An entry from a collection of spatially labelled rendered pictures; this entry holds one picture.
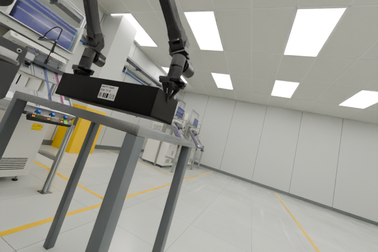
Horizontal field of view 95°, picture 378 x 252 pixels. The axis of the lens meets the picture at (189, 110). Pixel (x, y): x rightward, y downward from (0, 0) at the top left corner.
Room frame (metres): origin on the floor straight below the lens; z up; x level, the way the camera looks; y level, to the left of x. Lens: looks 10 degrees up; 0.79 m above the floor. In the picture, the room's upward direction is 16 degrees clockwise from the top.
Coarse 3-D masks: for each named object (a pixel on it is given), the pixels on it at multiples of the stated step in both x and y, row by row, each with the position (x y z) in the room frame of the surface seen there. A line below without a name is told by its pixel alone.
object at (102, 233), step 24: (24, 96) 0.73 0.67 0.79; (96, 120) 0.55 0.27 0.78; (120, 120) 0.51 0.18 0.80; (0, 144) 0.77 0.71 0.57; (192, 144) 0.89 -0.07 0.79; (120, 168) 0.49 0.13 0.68; (72, 192) 1.15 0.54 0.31; (120, 192) 0.49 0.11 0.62; (168, 216) 0.86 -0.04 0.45; (48, 240) 1.13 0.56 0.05; (96, 240) 0.49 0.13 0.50
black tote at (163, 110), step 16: (64, 80) 0.83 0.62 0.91; (80, 80) 0.79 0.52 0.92; (96, 80) 0.75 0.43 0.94; (112, 80) 0.71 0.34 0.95; (64, 96) 0.88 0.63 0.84; (80, 96) 0.77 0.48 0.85; (96, 96) 0.73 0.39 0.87; (112, 96) 0.70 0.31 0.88; (128, 96) 0.66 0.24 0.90; (144, 96) 0.63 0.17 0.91; (160, 96) 0.64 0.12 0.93; (128, 112) 0.73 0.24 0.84; (144, 112) 0.63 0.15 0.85; (160, 112) 0.67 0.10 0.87
